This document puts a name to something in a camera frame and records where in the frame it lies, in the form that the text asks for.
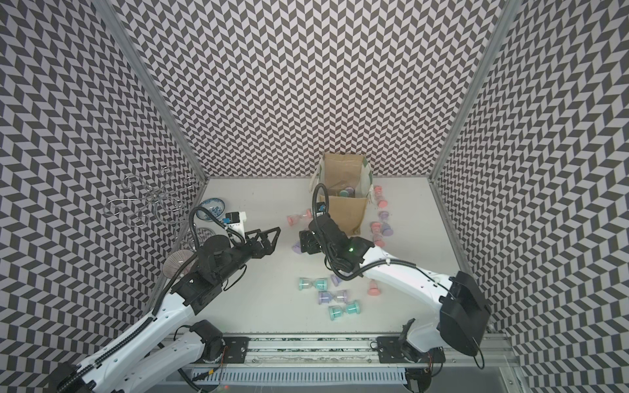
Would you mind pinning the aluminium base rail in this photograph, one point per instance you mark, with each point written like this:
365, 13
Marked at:
295, 361

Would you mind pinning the clear glass plate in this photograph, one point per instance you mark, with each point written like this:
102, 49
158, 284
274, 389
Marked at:
189, 242

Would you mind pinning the green hourglass front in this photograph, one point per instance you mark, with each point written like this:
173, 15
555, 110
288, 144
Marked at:
336, 312

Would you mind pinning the purple hourglass front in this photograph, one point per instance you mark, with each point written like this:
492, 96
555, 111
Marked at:
326, 297

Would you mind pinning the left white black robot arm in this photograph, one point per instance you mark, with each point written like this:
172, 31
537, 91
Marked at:
135, 361

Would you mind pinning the pink hourglass left of bag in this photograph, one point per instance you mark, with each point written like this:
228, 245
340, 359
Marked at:
297, 218

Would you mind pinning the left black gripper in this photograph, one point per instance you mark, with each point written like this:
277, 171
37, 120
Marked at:
268, 248

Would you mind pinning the green hourglass middle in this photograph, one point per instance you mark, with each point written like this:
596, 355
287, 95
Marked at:
318, 284

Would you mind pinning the pink hourglass front right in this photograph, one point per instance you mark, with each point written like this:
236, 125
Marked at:
374, 289

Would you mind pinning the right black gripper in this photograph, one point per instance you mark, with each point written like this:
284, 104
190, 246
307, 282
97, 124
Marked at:
309, 241

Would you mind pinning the purple hourglass centre right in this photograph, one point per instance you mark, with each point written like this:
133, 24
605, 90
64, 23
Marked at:
335, 280

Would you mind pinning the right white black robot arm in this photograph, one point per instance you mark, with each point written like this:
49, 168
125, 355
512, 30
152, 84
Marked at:
456, 312

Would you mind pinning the wire metal rack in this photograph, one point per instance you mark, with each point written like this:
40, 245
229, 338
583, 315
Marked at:
142, 198

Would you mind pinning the blue white patterned bowl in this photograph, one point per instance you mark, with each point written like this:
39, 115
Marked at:
215, 205

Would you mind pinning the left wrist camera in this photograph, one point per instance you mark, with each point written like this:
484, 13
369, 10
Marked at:
235, 221

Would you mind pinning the pink hourglass back right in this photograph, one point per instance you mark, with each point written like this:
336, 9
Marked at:
380, 200

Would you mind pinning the pink hourglass right middle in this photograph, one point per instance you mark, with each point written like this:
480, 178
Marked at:
376, 230

